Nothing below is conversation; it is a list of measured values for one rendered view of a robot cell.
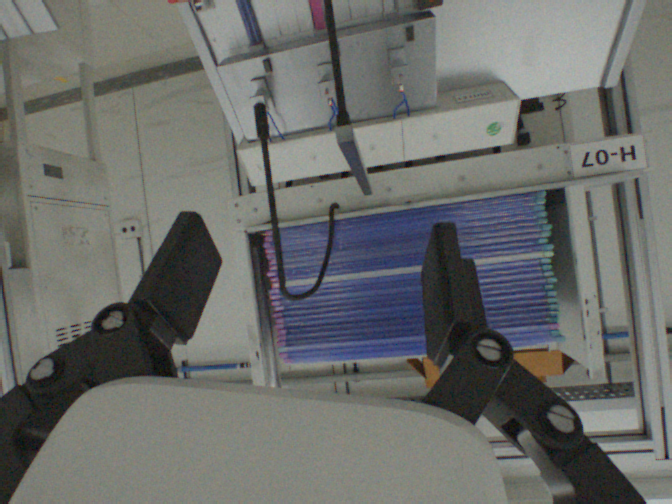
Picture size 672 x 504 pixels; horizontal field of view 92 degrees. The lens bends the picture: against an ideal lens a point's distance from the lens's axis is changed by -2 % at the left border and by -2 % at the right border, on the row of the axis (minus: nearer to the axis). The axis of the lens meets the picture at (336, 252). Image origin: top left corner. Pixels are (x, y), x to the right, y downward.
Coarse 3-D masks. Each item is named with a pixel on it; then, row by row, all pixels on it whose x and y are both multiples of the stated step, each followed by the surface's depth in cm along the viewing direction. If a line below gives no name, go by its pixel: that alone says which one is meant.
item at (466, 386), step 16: (480, 336) 9; (496, 336) 9; (464, 352) 9; (480, 352) 9; (496, 352) 9; (512, 352) 8; (448, 368) 8; (464, 368) 8; (480, 368) 8; (496, 368) 8; (448, 384) 8; (464, 384) 8; (480, 384) 8; (496, 384) 8; (432, 400) 8; (448, 400) 8; (464, 400) 8; (480, 400) 8; (464, 416) 8; (480, 416) 8
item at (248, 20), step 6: (240, 0) 50; (246, 0) 50; (240, 6) 50; (246, 6) 50; (246, 12) 51; (246, 18) 51; (252, 18) 52; (246, 24) 52; (252, 24) 52; (252, 30) 52; (252, 36) 53; (258, 36) 54; (252, 42) 54; (258, 42) 54
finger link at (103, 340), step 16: (112, 304) 10; (128, 304) 10; (96, 320) 10; (112, 320) 10; (128, 320) 10; (96, 336) 9; (112, 336) 9; (128, 336) 9; (144, 336) 10; (96, 352) 9; (112, 352) 9; (128, 352) 9; (144, 352) 9; (96, 368) 9; (112, 368) 9; (128, 368) 9; (144, 368) 9; (160, 368) 11
